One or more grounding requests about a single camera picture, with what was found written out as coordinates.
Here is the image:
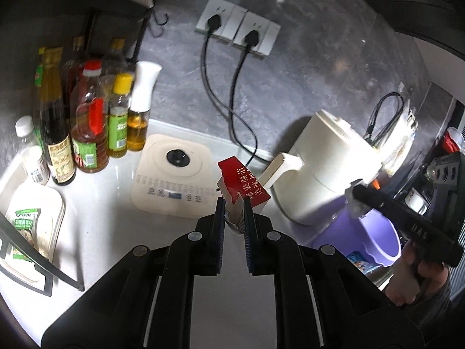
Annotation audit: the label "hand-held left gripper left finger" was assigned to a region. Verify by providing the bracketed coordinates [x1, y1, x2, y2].
[41, 196, 226, 349]

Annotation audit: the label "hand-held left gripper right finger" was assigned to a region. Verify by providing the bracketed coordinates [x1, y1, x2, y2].
[243, 198, 425, 349]

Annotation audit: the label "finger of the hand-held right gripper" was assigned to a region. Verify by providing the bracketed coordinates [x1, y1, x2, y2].
[350, 184, 464, 267]

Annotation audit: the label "purple plastic bin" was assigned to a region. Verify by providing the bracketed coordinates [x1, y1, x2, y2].
[312, 209, 402, 273]

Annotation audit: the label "red and white wrapper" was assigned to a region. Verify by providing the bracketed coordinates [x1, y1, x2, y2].
[217, 156, 273, 235]

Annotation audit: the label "person's right forearm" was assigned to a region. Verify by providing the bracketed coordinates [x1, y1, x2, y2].
[400, 280, 455, 330]

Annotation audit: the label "person's right hand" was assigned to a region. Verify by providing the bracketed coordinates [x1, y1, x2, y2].
[385, 242, 451, 306]

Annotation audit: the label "white enamel mug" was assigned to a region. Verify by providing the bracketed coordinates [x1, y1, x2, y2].
[407, 191, 429, 215]

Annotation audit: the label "black kitchen rack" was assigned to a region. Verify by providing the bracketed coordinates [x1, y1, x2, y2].
[400, 145, 465, 226]

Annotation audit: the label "blue and white wrapper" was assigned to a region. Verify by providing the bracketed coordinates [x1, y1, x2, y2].
[345, 250, 380, 274]

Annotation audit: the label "hanging plastic bags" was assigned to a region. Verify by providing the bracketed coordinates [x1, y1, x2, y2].
[380, 107, 418, 177]

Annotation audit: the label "beige induction cooker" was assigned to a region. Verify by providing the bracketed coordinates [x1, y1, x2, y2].
[131, 134, 223, 219]

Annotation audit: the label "white air fryer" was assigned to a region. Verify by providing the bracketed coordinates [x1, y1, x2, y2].
[261, 109, 384, 226]

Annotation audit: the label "white-top oil spray bottle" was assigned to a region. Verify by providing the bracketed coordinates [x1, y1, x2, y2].
[126, 61, 163, 151]

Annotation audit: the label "yellow-cap green-label bottle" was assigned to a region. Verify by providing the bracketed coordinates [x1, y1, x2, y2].
[107, 73, 134, 159]

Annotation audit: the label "red-cap oil bottle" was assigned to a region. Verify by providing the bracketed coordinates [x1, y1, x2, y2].
[70, 59, 110, 173]

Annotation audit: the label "white rectangular tray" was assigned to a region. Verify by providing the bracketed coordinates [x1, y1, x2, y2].
[0, 182, 66, 284]

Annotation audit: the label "dark soy sauce bottle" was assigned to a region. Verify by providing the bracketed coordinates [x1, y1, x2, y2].
[38, 47, 77, 186]

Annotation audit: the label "green-label food packet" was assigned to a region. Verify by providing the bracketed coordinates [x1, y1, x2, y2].
[9, 207, 49, 262]

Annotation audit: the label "clear yellow-cap bottle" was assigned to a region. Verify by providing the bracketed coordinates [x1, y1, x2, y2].
[101, 38, 128, 81]

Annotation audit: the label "small white-cap bottle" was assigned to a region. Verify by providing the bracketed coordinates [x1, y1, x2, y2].
[15, 115, 49, 185]

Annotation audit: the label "dark vinegar bottle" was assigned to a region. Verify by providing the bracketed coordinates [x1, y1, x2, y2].
[62, 36, 86, 117]

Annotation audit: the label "green-label glass bottle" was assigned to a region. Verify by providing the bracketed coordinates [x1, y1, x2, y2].
[33, 47, 46, 131]

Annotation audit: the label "looped black cable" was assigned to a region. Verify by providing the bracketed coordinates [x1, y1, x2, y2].
[365, 92, 405, 142]

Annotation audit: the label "black metal frame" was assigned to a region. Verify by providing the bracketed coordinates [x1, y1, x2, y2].
[0, 211, 85, 295]

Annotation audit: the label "black power cable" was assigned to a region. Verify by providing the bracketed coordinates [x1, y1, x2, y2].
[201, 14, 259, 170]
[229, 31, 275, 164]

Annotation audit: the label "black wall shelf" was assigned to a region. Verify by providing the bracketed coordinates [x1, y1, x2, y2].
[29, 0, 169, 62]

